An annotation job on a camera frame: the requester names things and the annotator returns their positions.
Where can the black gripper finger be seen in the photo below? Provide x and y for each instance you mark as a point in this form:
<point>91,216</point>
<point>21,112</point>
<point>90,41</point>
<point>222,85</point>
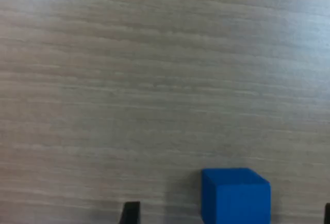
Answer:
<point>327,215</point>
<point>131,213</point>

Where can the blue cube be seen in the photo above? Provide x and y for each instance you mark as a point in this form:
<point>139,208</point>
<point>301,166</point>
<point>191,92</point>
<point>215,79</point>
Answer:
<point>237,200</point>

